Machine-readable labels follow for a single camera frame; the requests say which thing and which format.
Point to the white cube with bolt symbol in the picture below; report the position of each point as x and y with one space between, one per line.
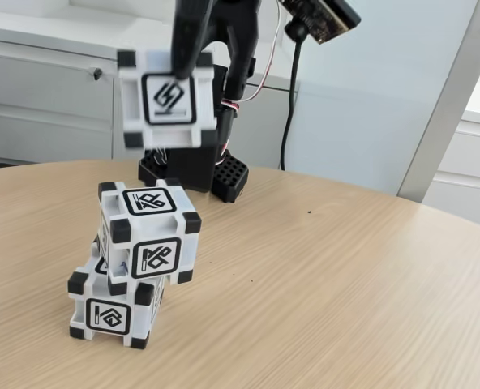
167 121

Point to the black gripper camera board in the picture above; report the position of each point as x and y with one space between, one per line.
329 18

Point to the white low cabinet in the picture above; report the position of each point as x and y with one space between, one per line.
41 101
467 162

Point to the white cube with house symbol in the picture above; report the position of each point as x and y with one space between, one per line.
106 320

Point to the white cube with ribbon symbol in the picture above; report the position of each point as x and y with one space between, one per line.
155 227

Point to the grey window frame post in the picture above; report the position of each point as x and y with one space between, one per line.
442 121

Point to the black perforated clamp block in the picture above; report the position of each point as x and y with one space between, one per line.
232 178

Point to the black cabinet key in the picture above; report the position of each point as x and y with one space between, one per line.
97 73

